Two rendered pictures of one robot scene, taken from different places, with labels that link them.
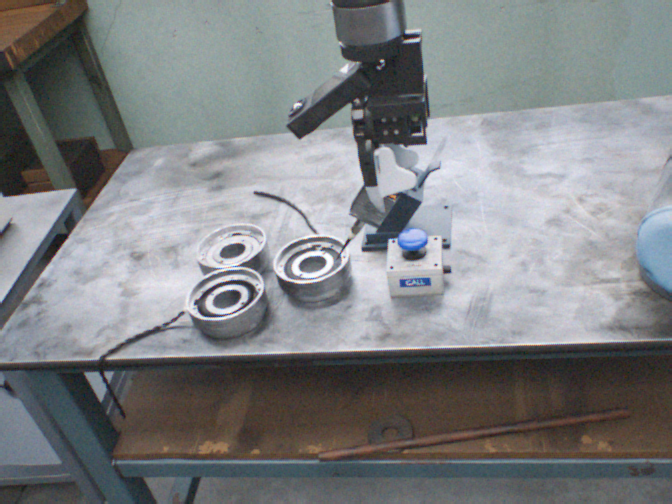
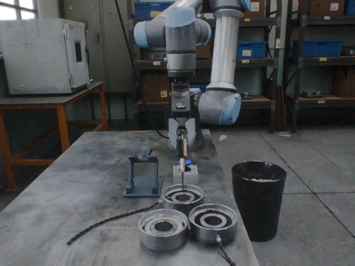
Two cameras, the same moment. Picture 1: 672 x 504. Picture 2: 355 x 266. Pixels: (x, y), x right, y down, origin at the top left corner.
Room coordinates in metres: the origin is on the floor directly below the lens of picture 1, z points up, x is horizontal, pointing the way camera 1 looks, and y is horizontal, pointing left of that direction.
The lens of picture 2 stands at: (0.90, 0.71, 1.20)
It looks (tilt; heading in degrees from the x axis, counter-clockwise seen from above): 16 degrees down; 257
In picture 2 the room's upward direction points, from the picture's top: 1 degrees counter-clockwise
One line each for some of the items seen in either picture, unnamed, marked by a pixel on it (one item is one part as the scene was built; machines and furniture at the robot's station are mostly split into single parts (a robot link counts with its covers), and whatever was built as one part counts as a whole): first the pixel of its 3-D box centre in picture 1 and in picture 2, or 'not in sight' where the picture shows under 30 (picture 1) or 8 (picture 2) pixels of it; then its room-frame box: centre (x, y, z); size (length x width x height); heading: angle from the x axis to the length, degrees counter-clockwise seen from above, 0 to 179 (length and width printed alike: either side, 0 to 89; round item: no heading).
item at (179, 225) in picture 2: (234, 255); (164, 229); (0.80, 0.15, 0.82); 0.08 x 0.08 x 0.02
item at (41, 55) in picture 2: not in sight; (53, 58); (1.34, -2.47, 1.10); 0.62 x 0.61 x 0.65; 76
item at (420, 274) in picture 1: (419, 265); (185, 175); (0.69, -0.10, 0.82); 0.08 x 0.07 x 0.05; 76
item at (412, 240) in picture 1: (413, 250); (185, 168); (0.69, -0.10, 0.85); 0.04 x 0.04 x 0.05
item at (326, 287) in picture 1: (313, 269); (183, 200); (0.73, 0.03, 0.82); 0.10 x 0.10 x 0.04
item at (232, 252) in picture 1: (234, 255); (164, 229); (0.80, 0.15, 0.82); 0.10 x 0.10 x 0.04
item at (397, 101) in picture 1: (386, 89); (181, 93); (0.70, -0.09, 1.07); 0.09 x 0.08 x 0.12; 74
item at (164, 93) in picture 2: not in sight; (157, 87); (0.18, -3.52, 0.64); 0.49 x 0.40 x 0.37; 171
